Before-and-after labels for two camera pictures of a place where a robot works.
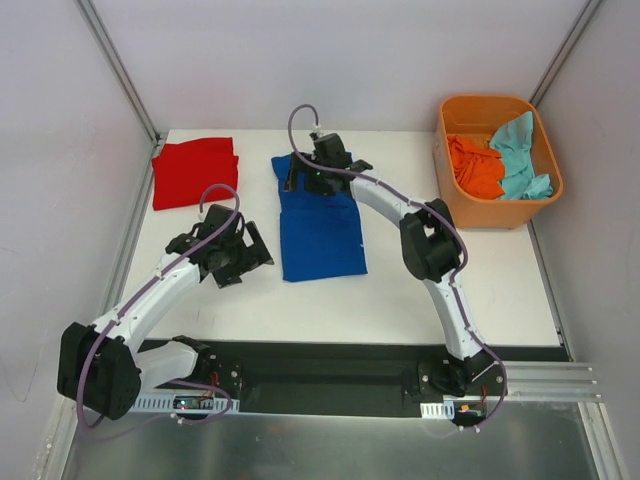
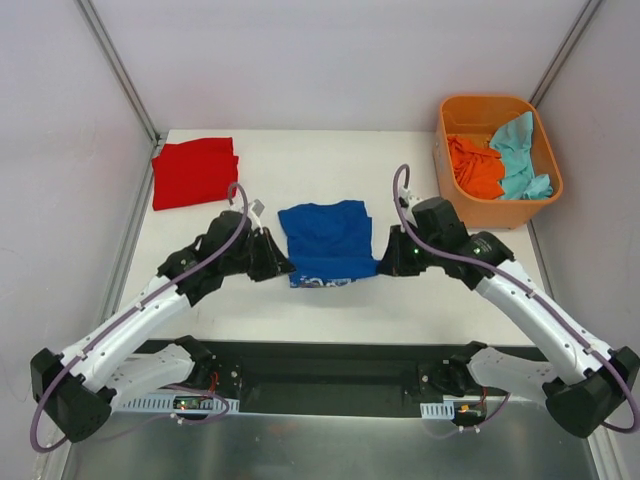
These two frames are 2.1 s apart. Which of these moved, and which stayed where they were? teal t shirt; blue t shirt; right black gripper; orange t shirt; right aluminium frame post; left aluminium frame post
Moved: right black gripper; blue t shirt
Stayed: orange t shirt; right aluminium frame post; left aluminium frame post; teal t shirt
